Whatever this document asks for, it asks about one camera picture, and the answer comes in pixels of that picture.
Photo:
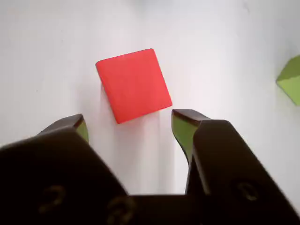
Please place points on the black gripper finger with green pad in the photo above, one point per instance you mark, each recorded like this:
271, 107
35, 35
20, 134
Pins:
51, 168
229, 164

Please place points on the green lego block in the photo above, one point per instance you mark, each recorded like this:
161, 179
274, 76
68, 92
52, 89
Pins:
290, 82

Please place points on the red lego block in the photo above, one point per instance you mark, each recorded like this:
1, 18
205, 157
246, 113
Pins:
133, 86

